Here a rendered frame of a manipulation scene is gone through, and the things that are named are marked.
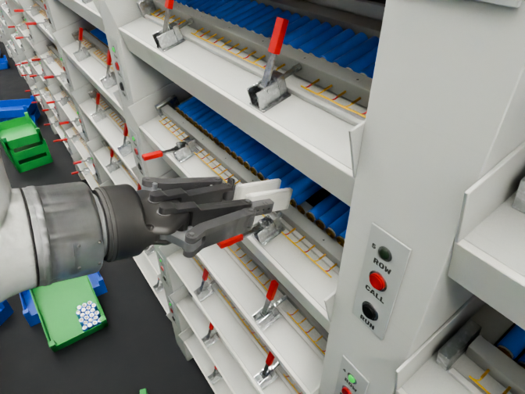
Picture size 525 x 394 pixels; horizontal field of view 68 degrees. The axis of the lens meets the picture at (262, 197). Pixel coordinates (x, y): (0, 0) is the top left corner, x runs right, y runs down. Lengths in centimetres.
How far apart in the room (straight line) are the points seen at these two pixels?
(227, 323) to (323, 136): 65
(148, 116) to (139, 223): 53
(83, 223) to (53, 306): 141
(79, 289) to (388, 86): 161
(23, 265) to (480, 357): 42
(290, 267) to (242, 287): 25
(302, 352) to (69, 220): 44
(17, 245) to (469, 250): 33
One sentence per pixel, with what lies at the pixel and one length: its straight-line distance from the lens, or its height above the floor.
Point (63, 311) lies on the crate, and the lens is 176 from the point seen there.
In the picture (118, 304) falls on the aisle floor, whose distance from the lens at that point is 177.
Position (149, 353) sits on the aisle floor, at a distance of 160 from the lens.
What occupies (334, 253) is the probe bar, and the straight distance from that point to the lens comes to 50.
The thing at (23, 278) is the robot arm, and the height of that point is 108.
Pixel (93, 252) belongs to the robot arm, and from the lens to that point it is 38.
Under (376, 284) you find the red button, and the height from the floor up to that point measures 105.
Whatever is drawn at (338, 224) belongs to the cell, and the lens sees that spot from 53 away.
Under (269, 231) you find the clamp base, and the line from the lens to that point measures 55.
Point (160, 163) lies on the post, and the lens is 96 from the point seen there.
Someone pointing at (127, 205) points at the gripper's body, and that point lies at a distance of 39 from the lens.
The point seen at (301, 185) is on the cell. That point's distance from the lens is 53.
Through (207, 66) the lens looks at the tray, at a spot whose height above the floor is 114.
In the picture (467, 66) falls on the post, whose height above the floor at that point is 125.
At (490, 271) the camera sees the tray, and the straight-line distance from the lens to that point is 30.
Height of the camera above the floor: 132
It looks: 37 degrees down
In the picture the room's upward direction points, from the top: straight up
